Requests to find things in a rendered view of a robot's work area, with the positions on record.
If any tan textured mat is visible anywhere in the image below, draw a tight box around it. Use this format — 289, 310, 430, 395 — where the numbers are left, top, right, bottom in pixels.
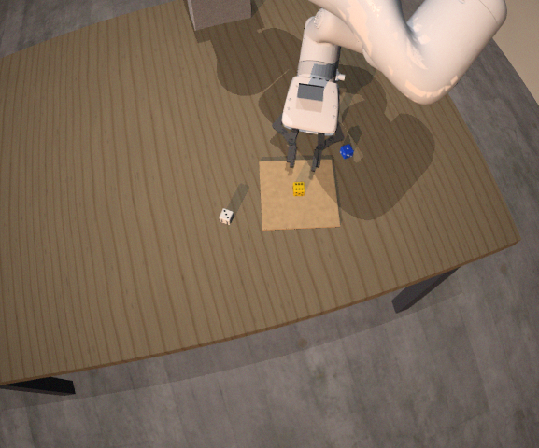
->
259, 160, 340, 231

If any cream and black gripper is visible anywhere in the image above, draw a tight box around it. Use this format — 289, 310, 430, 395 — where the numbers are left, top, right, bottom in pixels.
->
272, 74, 345, 172

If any yellow die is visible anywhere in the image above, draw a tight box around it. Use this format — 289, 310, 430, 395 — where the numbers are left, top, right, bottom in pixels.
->
292, 182, 305, 196

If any blue die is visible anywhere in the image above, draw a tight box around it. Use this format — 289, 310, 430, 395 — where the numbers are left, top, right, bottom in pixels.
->
340, 144, 354, 159

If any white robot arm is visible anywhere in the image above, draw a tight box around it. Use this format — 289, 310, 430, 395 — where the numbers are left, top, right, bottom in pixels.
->
297, 0, 507, 105

